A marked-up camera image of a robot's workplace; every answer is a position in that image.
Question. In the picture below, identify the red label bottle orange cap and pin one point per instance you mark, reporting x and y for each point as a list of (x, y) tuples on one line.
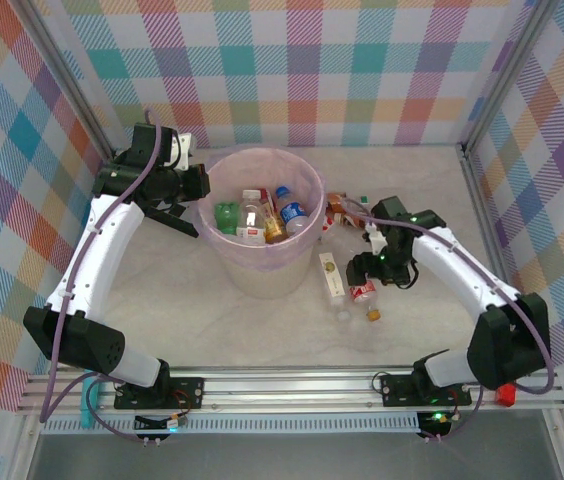
[(363, 292)]

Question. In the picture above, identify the brown drink package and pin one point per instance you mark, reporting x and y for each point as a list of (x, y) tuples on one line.
[(343, 218), (336, 200)]

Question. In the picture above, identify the red plastic block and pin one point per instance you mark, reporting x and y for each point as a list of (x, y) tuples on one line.
[(507, 396)]

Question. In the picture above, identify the aluminium mounting rail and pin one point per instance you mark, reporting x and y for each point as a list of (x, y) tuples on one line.
[(287, 387)]

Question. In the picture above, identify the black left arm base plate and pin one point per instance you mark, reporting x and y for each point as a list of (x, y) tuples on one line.
[(187, 392)]

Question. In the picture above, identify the clear bottle green white label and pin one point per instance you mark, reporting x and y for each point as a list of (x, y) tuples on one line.
[(362, 200)]

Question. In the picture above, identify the pink plastic bin liner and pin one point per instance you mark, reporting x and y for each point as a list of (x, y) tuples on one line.
[(262, 165)]

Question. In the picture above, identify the clear bottle white cap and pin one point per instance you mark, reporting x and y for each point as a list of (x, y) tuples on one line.
[(343, 315)]

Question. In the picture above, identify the right controller board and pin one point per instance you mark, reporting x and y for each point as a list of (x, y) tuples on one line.
[(434, 422)]

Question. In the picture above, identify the slim white carton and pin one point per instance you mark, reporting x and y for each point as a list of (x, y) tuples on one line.
[(331, 277)]

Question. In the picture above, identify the teal plastic tool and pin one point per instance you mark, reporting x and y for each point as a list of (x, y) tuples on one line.
[(89, 405)]

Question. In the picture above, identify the green plastic bottle orange cap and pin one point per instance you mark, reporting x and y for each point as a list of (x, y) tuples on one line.
[(227, 216)]

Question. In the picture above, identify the beige round waste bin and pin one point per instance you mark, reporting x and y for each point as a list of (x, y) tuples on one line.
[(267, 285)]

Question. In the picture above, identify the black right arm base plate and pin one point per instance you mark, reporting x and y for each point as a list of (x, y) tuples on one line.
[(397, 390)]

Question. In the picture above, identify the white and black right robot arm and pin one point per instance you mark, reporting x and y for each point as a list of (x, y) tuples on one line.
[(467, 270)]

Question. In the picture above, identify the aluminium frame post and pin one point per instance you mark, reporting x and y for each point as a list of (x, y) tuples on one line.
[(507, 75), (74, 87)]

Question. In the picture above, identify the controller board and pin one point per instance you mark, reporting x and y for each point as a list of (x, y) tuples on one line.
[(154, 424), (434, 422)]

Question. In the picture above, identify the left controller board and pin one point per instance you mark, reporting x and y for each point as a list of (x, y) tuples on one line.
[(154, 424)]

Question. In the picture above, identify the blue label bottle blue cap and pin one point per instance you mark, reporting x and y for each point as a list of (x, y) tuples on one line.
[(292, 212)]

